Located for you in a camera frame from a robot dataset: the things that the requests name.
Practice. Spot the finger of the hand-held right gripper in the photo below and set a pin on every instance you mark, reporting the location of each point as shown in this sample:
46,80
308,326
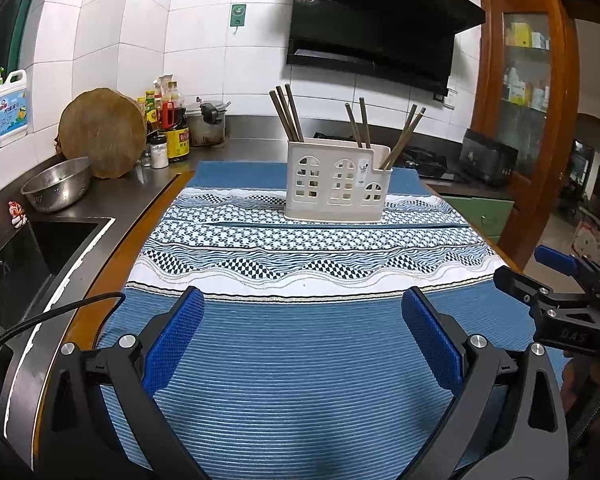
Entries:
520,285
555,256

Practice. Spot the white detergent jug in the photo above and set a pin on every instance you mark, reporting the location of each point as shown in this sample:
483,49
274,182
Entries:
12,110

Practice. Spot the black range hood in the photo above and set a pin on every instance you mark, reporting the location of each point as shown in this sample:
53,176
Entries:
380,35

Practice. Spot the cluster of small boxes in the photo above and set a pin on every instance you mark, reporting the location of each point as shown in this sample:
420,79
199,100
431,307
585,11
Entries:
517,90

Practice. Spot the green cabinet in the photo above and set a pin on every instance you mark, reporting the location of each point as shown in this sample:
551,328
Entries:
480,210

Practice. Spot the white plastic utensil holder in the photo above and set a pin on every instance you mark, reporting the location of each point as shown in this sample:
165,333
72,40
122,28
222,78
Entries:
325,200

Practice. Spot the yellow-capped sauce bottle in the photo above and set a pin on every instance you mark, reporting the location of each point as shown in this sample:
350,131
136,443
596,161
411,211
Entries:
150,110

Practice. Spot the bunch of wooden chopsticks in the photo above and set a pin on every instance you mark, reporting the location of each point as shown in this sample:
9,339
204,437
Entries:
293,130

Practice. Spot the clear condiment bottle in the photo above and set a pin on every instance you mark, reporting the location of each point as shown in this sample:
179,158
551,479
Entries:
141,110

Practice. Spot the red white scrubber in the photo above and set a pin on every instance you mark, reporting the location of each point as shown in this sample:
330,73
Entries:
17,215

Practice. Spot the green wall hook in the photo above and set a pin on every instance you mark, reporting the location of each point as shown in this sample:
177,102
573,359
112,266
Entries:
237,14

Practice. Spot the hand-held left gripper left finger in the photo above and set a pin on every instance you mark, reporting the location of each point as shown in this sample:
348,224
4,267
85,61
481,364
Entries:
177,335

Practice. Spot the person's right hand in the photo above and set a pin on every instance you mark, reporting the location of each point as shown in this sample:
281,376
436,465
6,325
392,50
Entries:
595,377

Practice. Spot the wooden glass-door cabinet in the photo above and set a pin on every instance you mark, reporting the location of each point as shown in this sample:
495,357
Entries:
565,110

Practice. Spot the white jar with black lid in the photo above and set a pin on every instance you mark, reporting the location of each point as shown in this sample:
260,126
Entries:
160,157

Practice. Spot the metal pressure cooker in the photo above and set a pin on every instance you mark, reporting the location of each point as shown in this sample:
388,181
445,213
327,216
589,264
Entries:
205,130

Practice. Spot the round wooden chopping block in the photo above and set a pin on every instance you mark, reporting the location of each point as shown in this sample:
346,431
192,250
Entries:
102,132

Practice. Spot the seasoning packet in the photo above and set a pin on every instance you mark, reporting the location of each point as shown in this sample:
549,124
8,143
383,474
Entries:
166,82

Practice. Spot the steel kitchen sink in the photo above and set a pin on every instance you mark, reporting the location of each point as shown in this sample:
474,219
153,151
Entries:
55,245

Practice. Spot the black gas stove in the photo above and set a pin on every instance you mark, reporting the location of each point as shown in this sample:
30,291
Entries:
430,160

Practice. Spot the white wall socket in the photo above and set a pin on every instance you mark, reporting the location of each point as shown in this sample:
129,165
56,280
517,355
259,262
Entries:
452,97

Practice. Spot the steel colander bowl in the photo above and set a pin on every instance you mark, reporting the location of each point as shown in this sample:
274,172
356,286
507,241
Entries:
55,185

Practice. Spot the black countertop appliance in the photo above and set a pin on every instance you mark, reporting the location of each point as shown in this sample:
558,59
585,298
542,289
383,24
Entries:
487,157

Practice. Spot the printed white bag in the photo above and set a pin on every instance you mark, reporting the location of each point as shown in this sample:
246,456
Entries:
587,240

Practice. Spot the blue patterned woven mat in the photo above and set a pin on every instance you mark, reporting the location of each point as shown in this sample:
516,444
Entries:
300,385

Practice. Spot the dark soy sauce bottle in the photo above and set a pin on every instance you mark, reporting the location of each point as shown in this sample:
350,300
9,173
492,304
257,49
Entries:
177,137

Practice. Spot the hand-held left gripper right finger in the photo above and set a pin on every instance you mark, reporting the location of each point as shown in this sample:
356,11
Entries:
430,335

